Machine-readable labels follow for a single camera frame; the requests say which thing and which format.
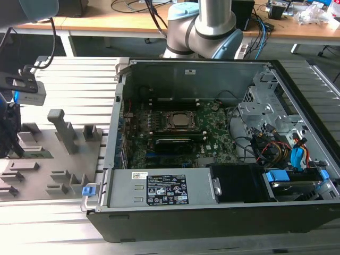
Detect green motherboard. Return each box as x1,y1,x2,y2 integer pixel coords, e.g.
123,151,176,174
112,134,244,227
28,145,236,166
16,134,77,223
123,102,240,169

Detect grey parts rack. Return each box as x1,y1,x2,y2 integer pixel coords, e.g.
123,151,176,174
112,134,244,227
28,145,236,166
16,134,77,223
0,108,104,200

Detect wooden desk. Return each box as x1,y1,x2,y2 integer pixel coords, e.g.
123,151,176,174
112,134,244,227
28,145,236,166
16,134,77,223
0,7,171,58
243,10,340,54

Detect black fan shroud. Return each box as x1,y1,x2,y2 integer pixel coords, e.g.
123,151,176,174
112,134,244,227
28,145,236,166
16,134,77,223
206,163,269,204

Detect black camera cable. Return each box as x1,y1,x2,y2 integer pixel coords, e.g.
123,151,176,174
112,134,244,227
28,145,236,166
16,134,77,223
47,17,57,66

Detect black RAM slot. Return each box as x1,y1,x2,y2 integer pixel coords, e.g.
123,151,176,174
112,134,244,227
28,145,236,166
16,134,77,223
148,130,208,136
148,135,208,141
150,103,200,111
150,97,200,104

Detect hard disk in blue carrier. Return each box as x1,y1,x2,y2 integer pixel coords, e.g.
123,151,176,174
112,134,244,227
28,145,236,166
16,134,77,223
262,169,332,202

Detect black monitor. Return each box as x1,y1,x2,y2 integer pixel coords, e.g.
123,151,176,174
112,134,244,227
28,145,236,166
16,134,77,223
57,0,90,18

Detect grey case handle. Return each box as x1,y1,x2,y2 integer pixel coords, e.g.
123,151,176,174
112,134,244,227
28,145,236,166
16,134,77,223
80,182,107,213

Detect CPU socket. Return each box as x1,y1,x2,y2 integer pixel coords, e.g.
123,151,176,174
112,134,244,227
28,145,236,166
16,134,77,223
161,110,201,132

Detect orange flat cable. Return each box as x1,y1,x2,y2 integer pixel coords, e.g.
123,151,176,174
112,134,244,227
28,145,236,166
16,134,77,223
293,134,312,167

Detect black graphics card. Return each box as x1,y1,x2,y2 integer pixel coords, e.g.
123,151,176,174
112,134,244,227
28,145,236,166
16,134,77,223
153,138,194,156

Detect blue flat cable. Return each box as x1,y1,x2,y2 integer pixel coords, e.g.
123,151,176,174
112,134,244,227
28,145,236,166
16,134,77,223
291,146,306,172

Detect metal drive cage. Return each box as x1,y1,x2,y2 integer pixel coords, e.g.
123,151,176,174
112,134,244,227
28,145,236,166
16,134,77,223
237,71,309,139

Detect red yellow wire bundle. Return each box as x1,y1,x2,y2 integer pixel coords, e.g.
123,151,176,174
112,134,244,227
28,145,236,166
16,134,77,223
254,140,293,164

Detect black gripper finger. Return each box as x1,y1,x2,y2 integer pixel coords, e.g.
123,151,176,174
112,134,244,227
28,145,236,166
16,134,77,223
13,134,25,158

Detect small black box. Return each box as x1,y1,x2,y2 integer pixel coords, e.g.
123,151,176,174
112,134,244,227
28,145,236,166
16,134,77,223
267,4,288,20

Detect silver CPU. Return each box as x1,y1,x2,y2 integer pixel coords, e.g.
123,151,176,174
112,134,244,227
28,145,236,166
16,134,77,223
171,113,197,128

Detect black open PC case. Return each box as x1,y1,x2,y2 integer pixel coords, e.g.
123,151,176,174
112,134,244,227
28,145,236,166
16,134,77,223
86,57,340,244

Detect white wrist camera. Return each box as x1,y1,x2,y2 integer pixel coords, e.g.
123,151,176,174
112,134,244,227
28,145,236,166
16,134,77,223
12,76,47,107

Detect tall black box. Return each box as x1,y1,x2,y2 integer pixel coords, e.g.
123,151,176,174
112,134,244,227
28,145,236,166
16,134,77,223
231,0,256,30

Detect grey case hinge bracket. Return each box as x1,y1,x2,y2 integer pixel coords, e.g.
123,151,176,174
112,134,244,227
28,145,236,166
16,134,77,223
114,57,132,80

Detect clear plastic bag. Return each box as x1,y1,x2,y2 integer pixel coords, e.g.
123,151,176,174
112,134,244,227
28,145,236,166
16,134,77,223
293,2,333,26

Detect white power strip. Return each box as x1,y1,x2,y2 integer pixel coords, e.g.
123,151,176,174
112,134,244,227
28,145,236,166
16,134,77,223
234,42,250,60

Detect grey power supply unit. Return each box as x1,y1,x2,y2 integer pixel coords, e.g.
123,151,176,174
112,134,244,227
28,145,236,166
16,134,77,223
107,168,220,209

